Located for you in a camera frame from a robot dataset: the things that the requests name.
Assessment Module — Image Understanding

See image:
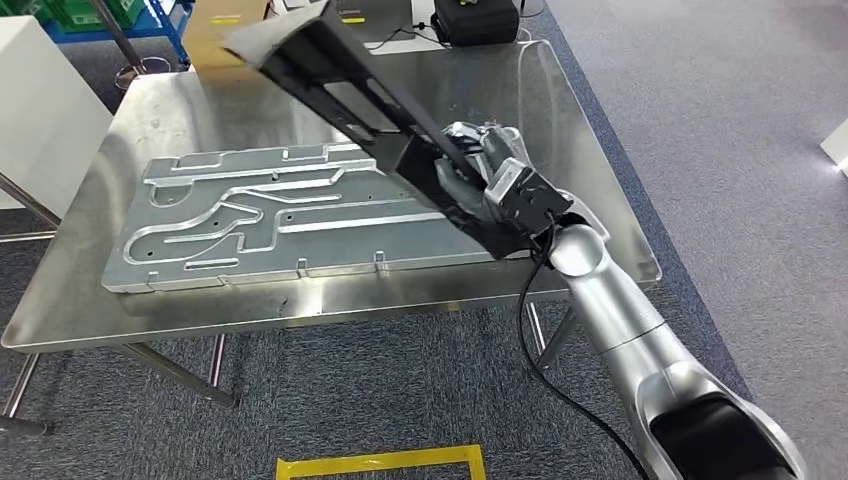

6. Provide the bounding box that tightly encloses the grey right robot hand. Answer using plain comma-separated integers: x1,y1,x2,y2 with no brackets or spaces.
433,121,531,223

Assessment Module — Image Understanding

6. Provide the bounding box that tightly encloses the black plastic bracket part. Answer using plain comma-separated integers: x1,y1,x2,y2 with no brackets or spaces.
223,0,551,261

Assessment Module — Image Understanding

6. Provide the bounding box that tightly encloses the stainless steel workbench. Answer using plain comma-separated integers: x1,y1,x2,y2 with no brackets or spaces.
0,39,664,439

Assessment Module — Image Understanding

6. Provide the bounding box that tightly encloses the blue metal shelf rack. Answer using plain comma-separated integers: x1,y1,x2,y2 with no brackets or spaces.
0,0,195,68

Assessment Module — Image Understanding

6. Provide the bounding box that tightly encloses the black carry case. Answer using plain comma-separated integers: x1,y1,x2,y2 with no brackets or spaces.
431,0,521,48

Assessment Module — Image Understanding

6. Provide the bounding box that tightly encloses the grey case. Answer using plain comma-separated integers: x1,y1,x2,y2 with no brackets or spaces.
334,0,415,42

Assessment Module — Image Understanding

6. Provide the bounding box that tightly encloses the embossed aluminium panel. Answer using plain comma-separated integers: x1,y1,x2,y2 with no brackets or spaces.
100,142,531,295

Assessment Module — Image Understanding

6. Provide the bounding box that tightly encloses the brown cardboard box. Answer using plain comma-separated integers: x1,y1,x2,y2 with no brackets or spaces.
180,0,273,71

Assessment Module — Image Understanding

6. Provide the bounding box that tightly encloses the white box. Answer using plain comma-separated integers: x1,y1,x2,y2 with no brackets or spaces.
820,117,848,179

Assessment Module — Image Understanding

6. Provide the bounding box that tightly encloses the green plastic crate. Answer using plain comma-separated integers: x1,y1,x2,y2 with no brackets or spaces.
0,0,51,20
46,0,147,31

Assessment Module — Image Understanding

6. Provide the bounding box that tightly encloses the white cabinet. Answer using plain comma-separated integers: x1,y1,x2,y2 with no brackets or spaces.
0,16,115,212

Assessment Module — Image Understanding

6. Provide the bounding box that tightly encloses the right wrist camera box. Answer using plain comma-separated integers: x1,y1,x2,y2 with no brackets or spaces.
483,157,574,234

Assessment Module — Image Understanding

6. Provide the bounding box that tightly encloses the black camera cable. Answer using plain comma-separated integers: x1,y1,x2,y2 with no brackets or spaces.
515,211,654,480

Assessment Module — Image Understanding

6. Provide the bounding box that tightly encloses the chrome stanchion post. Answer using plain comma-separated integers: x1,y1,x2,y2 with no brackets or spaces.
89,0,175,92

